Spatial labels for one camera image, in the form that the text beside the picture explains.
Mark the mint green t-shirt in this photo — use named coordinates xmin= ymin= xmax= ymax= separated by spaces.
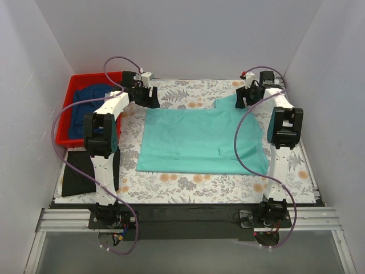
xmin=136 ymin=95 xmax=269 ymax=175

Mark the purple cable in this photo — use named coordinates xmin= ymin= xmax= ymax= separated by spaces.
xmin=52 ymin=56 xmax=144 ymax=255
xmin=233 ymin=66 xmax=298 ymax=249

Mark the red plastic bin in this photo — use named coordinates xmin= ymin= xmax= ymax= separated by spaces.
xmin=55 ymin=73 xmax=112 ymax=148

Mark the folded black t-shirt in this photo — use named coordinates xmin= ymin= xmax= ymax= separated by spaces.
xmin=61 ymin=149 xmax=121 ymax=197

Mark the aluminium mounting rail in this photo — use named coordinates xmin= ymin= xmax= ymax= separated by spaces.
xmin=36 ymin=207 xmax=342 ymax=232

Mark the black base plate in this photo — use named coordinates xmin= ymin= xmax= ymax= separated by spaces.
xmin=88 ymin=204 xmax=292 ymax=241

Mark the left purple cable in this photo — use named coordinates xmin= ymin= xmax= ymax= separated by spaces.
xmin=52 ymin=56 xmax=144 ymax=255

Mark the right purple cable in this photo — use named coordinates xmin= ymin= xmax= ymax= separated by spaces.
xmin=233 ymin=66 xmax=298 ymax=249

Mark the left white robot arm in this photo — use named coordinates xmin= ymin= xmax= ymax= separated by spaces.
xmin=83 ymin=71 xmax=160 ymax=228

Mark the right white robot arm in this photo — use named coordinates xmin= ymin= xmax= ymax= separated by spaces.
xmin=137 ymin=71 xmax=303 ymax=231

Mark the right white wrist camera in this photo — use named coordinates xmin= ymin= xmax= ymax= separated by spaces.
xmin=240 ymin=71 xmax=255 ymax=88

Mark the floral patterned table mat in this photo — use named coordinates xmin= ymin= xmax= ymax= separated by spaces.
xmin=54 ymin=80 xmax=319 ymax=204

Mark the navy blue printed t-shirt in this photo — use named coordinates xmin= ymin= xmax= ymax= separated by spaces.
xmin=68 ymin=84 xmax=120 ymax=140

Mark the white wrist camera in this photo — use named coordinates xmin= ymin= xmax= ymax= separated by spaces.
xmin=240 ymin=71 xmax=255 ymax=88
xmin=140 ymin=72 xmax=154 ymax=88

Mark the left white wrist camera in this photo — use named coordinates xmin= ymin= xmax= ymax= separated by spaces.
xmin=140 ymin=72 xmax=154 ymax=88

